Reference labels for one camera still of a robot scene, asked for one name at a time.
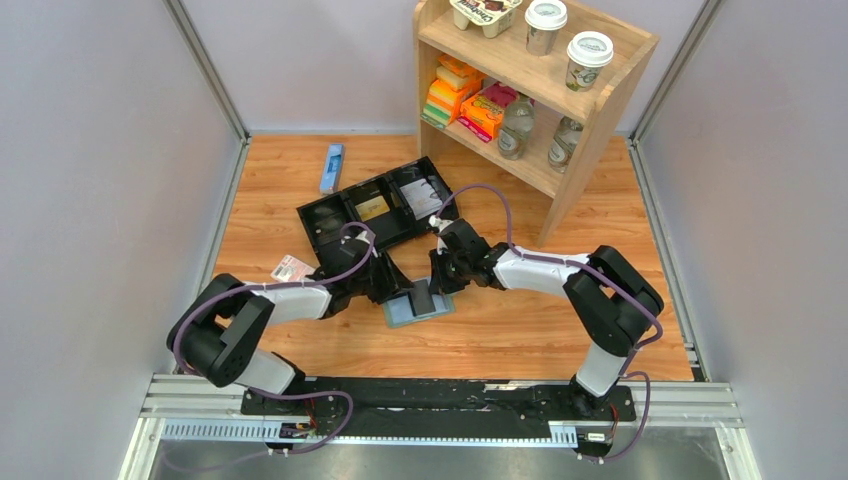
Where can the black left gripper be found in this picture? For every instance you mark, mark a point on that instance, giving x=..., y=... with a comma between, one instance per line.
x=395, y=283

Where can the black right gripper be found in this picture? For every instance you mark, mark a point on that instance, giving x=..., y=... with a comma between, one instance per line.
x=439, y=285

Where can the teal leather card holder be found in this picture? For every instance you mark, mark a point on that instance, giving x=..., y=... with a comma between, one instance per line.
x=397, y=311

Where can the black VIP card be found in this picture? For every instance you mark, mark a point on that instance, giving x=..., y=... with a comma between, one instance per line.
x=421, y=300

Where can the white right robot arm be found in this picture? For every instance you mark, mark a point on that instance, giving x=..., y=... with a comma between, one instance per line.
x=613, y=301

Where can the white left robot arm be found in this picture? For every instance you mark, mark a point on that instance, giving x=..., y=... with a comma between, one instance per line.
x=218, y=336

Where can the gold card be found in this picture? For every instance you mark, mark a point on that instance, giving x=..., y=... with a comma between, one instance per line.
x=372, y=208

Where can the silver VIP card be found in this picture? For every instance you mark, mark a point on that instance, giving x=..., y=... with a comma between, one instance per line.
x=422, y=198

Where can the black three-compartment tray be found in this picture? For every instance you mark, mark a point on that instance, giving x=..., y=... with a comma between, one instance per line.
x=394, y=205

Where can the blue rectangular box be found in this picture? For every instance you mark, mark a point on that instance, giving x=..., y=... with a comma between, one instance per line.
x=331, y=172

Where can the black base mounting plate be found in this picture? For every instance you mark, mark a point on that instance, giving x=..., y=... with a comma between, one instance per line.
x=439, y=408

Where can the orange snack box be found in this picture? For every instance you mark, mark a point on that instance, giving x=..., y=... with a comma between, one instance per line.
x=482, y=113

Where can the glass bottle left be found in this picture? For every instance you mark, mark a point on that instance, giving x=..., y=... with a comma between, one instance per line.
x=516, y=126

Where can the glass bottle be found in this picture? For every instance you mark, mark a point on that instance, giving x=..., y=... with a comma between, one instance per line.
x=565, y=141
x=516, y=126

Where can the glass bottle right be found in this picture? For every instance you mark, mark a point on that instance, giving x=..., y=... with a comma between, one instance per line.
x=565, y=141

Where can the stacked colourful sponges pack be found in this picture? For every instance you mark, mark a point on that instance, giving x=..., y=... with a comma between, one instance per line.
x=455, y=82

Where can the chocolate pudding cup pack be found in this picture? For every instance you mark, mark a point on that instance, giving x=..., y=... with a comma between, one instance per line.
x=492, y=16

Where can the paper coffee cup right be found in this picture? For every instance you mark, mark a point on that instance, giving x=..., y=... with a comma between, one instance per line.
x=588, y=52

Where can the paper coffee cup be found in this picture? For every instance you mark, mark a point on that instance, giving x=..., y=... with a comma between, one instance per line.
x=544, y=19
x=588, y=52

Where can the paper coffee cup left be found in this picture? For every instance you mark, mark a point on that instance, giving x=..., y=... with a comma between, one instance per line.
x=544, y=19

